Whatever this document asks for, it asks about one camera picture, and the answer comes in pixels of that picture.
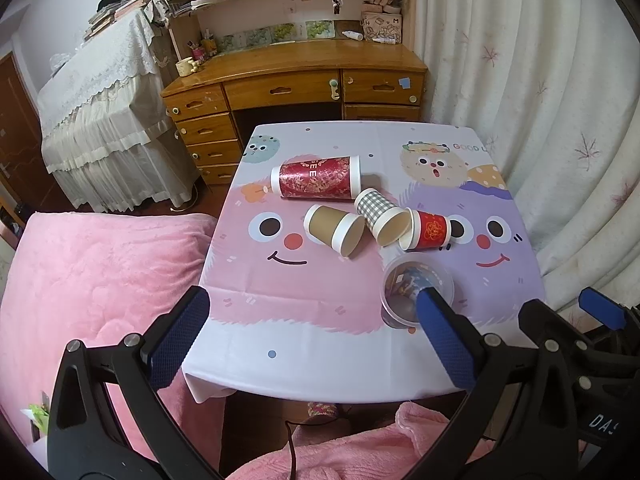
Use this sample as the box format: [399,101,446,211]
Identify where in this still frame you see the white floral curtain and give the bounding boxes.
[415,0,640,311]

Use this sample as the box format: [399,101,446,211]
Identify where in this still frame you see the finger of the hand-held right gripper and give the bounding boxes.
[578,287,640,361]
[518,298,608,361]

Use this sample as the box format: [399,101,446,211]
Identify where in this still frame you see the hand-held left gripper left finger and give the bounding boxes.
[47,285,226,480]

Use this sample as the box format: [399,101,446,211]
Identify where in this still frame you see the cartoon printed tablecloth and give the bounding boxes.
[181,121,547,406]

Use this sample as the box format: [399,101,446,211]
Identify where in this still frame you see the green white packet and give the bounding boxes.
[20,402,51,433]

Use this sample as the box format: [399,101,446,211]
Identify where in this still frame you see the cardboard box on desk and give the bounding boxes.
[361,11,402,44]

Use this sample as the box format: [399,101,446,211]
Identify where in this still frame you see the small red paper cup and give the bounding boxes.
[398,208,452,252]

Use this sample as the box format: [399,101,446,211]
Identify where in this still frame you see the brown wooden door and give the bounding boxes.
[0,52,48,211]

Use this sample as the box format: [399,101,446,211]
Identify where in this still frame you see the pink fleece clothing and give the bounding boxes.
[227,402,501,480]

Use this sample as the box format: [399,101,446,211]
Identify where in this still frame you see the wooden desk hutch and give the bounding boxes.
[150,0,418,51]

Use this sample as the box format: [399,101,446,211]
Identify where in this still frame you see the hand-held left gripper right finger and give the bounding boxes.
[416,287,584,480]

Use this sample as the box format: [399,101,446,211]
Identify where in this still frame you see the clear plastic cup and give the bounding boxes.
[380,255,457,331]

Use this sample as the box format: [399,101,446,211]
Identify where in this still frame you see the large red paper cup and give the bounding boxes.
[270,154,362,203]

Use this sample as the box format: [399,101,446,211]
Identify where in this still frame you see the lace covered furniture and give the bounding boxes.
[37,7,201,213]

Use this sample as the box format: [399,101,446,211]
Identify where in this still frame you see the wooden desk with drawers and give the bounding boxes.
[161,39,430,186]

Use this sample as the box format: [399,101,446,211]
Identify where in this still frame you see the brown paper cup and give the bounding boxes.
[303,203,366,259]

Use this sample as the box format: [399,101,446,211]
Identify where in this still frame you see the stack of books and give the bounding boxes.
[82,0,153,41]

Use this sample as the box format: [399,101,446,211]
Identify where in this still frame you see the black cable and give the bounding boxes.
[285,419,301,480]

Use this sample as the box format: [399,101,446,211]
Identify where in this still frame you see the row of landscape pictures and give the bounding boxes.
[217,20,333,52]

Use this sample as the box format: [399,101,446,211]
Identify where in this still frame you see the grey checkered paper cup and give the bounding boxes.
[354,188,414,248]

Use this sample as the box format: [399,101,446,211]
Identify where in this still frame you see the pink fleece blanket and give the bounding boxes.
[0,211,226,461]

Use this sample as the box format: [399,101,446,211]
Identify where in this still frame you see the patterned slipper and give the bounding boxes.
[306,400,341,420]

